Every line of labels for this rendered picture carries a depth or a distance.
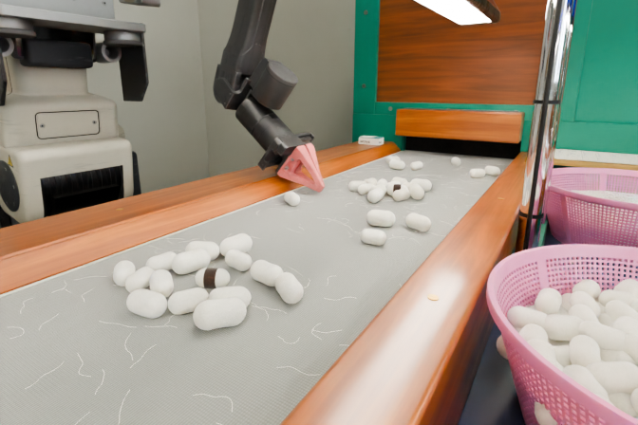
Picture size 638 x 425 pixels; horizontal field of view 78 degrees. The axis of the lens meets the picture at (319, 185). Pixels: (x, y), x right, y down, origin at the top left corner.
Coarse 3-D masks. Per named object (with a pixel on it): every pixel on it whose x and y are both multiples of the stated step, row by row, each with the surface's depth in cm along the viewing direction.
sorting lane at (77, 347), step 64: (320, 192) 68; (448, 192) 68; (128, 256) 42; (256, 256) 42; (320, 256) 42; (384, 256) 42; (0, 320) 30; (64, 320) 30; (128, 320) 30; (192, 320) 30; (256, 320) 30; (320, 320) 30; (0, 384) 24; (64, 384) 24; (128, 384) 24; (192, 384) 24; (256, 384) 24
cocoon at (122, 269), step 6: (120, 264) 36; (126, 264) 36; (132, 264) 37; (114, 270) 36; (120, 270) 35; (126, 270) 35; (132, 270) 36; (114, 276) 35; (120, 276) 35; (126, 276) 35; (120, 282) 35
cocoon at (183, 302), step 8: (192, 288) 32; (200, 288) 32; (176, 296) 31; (184, 296) 31; (192, 296) 31; (200, 296) 31; (208, 296) 32; (168, 304) 31; (176, 304) 30; (184, 304) 30; (192, 304) 31; (176, 312) 30; (184, 312) 31
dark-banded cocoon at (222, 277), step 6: (198, 270) 35; (204, 270) 35; (216, 270) 35; (222, 270) 35; (198, 276) 35; (216, 276) 34; (222, 276) 35; (228, 276) 35; (198, 282) 35; (216, 282) 34; (222, 282) 34; (228, 282) 35
